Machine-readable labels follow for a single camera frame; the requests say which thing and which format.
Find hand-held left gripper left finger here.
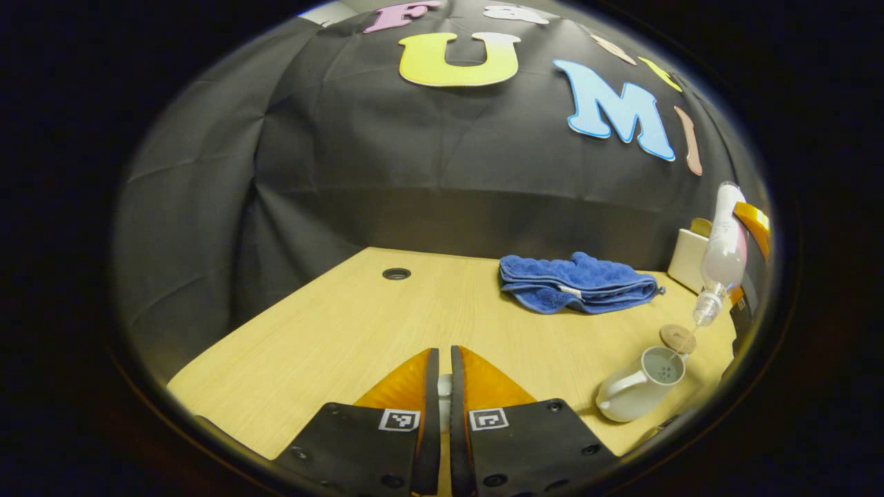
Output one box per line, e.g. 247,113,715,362
273,347,441,497

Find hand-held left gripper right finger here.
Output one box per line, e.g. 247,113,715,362
450,345,622,497

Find clear water bottle pink label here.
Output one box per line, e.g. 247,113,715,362
692,181,749,327

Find white teacup lid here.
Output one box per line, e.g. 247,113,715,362
439,373,454,433

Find round brown coaster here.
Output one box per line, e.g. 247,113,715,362
659,324,698,355

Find white ceramic teacup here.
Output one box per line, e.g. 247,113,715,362
596,345,686,423

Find white toaster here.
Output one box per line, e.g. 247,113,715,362
667,220,713,295

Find blue folded towel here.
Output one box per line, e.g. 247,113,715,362
499,251,666,315

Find black backdrop cloth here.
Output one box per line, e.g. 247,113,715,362
114,0,767,384

